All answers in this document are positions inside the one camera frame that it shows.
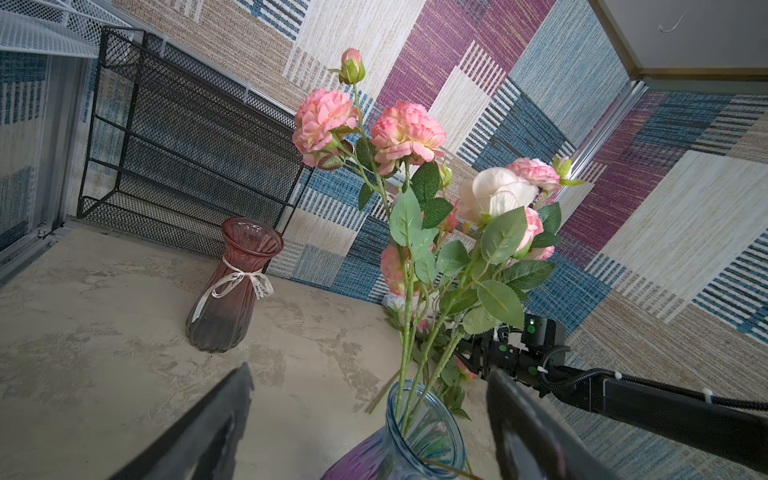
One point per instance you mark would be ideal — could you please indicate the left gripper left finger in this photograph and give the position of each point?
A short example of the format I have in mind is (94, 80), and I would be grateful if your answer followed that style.
(202, 444)

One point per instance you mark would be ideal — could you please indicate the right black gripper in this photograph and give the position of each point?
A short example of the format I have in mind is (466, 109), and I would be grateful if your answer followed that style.
(518, 352)

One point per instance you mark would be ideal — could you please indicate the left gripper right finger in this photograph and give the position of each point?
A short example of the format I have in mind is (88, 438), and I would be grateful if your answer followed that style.
(529, 443)

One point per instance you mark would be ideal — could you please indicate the purple blue glass vase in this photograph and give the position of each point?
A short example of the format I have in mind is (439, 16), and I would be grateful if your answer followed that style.
(429, 445)

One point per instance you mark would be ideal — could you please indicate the dark red glass vase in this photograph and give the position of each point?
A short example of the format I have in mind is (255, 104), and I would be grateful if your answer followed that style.
(220, 318)

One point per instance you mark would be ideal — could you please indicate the cream white rose stem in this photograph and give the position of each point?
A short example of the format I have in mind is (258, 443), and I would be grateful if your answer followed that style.
(453, 258)

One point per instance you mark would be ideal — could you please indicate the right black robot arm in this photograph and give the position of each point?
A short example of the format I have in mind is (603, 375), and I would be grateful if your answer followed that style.
(726, 427)

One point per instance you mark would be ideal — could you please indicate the black wire shelf rack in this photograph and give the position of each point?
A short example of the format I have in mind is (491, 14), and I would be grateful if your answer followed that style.
(175, 148)

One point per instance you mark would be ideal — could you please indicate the white mesh wall basket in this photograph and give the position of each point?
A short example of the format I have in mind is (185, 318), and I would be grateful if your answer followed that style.
(59, 28)

